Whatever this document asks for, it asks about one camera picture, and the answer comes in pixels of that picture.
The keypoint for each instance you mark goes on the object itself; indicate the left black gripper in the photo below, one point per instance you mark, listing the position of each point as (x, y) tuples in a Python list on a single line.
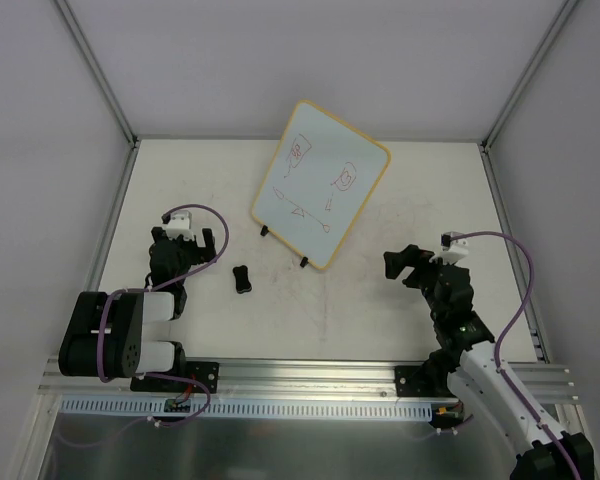
[(191, 244)]

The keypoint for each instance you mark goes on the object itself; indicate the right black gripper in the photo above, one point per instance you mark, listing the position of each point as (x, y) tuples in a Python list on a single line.
[(427, 267)]

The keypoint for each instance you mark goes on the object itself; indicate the yellow framed whiteboard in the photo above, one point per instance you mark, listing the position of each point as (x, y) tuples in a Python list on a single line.
[(321, 176)]

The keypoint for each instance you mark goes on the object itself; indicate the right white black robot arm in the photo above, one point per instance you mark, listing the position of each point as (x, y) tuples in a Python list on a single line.
[(468, 365)]

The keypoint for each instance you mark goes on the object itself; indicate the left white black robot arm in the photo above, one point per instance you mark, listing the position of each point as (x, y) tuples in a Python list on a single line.
[(104, 334)]

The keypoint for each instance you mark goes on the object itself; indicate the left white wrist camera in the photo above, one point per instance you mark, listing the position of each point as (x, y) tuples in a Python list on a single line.
[(178, 224)]

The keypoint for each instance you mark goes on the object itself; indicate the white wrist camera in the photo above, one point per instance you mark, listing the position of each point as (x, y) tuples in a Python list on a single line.
[(178, 224), (453, 249)]

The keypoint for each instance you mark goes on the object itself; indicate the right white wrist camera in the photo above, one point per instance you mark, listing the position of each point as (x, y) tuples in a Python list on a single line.
[(453, 249)]

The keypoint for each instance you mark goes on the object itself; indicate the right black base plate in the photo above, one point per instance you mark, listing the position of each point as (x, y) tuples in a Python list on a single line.
[(422, 381)]

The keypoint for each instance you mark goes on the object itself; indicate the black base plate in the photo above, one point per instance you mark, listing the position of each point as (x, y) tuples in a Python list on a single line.
[(204, 372), (422, 381)]

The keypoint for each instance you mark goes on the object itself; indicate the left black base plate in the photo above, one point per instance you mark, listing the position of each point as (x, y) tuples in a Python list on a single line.
[(204, 372)]

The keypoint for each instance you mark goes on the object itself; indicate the white slotted cable duct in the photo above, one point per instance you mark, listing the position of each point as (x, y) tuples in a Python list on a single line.
[(392, 410)]

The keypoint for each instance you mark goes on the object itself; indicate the aluminium extrusion rail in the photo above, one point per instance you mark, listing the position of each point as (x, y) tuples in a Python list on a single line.
[(360, 381)]

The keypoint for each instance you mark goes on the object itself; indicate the left aluminium frame post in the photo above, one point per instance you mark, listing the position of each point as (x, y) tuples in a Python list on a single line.
[(87, 53)]

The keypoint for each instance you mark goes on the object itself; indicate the aluminium frame post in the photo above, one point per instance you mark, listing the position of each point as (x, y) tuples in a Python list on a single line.
[(87, 53), (556, 26)]

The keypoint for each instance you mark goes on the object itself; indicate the right aluminium frame post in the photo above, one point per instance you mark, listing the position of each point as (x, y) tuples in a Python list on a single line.
[(556, 26)]

